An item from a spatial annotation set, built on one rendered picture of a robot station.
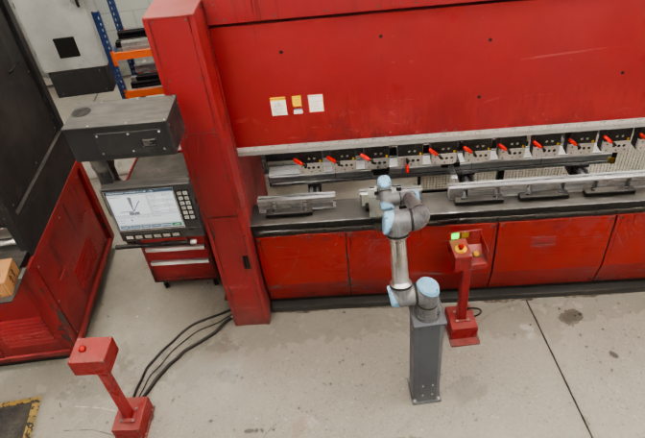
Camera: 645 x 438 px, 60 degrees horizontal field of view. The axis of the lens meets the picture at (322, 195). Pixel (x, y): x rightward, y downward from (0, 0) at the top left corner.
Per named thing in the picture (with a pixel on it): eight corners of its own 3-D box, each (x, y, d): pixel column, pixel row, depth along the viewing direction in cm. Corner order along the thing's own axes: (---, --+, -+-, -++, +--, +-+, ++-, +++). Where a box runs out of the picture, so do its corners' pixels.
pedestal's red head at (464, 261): (453, 272, 337) (455, 251, 326) (447, 253, 350) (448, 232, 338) (487, 268, 337) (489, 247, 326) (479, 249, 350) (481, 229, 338)
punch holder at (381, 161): (365, 170, 339) (363, 148, 329) (364, 161, 346) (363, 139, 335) (389, 168, 338) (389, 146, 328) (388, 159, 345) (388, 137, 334)
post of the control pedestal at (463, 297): (458, 320, 376) (464, 264, 341) (456, 313, 380) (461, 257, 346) (465, 319, 376) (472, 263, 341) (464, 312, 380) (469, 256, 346)
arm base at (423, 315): (443, 321, 296) (444, 309, 290) (416, 325, 296) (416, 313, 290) (437, 299, 308) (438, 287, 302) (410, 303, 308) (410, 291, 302)
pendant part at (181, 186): (122, 242, 299) (99, 190, 276) (128, 227, 308) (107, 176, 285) (204, 235, 297) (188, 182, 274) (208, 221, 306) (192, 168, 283)
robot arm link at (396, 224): (418, 309, 288) (413, 212, 269) (390, 313, 288) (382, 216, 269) (415, 297, 300) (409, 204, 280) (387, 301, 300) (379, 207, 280)
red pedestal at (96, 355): (113, 445, 342) (61, 367, 290) (125, 407, 362) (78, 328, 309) (145, 443, 341) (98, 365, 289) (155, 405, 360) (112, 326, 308)
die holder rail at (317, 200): (259, 213, 364) (256, 202, 358) (260, 206, 368) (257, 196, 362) (335, 207, 360) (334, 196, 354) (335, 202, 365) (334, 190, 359)
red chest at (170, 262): (158, 294, 435) (117, 196, 372) (173, 249, 474) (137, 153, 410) (222, 290, 432) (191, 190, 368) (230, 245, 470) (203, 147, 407)
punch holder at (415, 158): (397, 167, 338) (397, 145, 327) (396, 159, 344) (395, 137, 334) (422, 166, 337) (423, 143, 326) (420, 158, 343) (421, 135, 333)
